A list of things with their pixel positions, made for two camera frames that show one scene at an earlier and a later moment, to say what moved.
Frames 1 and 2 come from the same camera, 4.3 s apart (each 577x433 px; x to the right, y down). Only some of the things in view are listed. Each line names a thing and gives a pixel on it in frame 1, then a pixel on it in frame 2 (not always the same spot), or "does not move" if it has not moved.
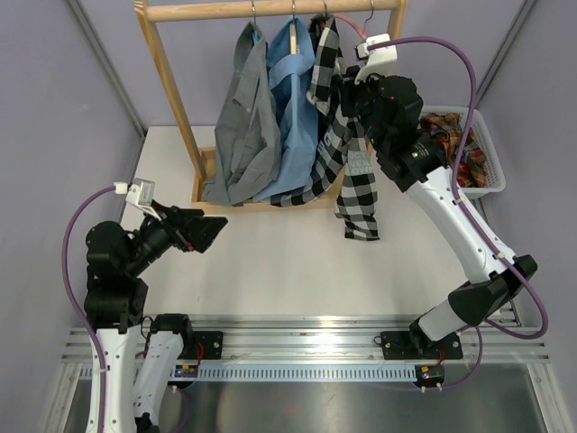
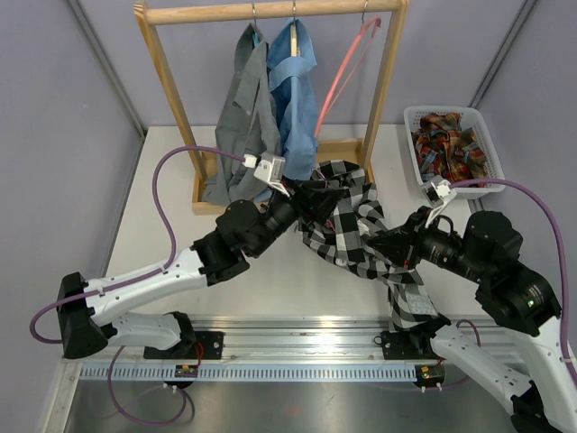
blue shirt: (290, 75) does not move
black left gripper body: (187, 239) -> (295, 205)
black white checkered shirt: (348, 149) -> (346, 235)
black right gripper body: (361, 99) -> (409, 253)
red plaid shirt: (448, 133) does not move
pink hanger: (361, 31) -> (343, 67)
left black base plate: (203, 345) does not move
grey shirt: (247, 134) does not move
